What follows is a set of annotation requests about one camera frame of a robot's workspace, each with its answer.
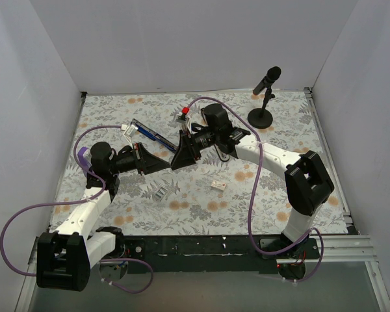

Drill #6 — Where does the small staple box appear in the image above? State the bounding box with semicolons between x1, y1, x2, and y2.
211;180;226;192

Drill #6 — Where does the purple stapler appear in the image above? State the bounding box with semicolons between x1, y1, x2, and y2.
77;146;92;175

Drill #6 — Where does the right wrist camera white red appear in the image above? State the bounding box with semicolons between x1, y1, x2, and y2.
175;107;192;133

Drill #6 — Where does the aluminium frame rail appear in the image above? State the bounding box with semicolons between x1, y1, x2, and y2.
29;235;378;264

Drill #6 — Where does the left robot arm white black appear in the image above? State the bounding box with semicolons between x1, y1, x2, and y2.
36;142;170;291

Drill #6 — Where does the black microphone on stand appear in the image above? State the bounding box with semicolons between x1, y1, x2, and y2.
248;66;281;129

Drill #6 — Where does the blue stapler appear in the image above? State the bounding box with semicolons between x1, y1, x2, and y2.
131;118;178;153

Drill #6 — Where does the floral table mat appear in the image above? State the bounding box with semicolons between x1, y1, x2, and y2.
57;91;348;235

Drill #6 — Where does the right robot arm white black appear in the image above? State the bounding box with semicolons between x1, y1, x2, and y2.
170;102;334;259

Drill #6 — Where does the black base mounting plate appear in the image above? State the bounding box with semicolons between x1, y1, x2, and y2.
94;234;321;274

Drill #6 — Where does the grey staple strip stack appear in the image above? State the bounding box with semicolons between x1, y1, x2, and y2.
153;187;167;202

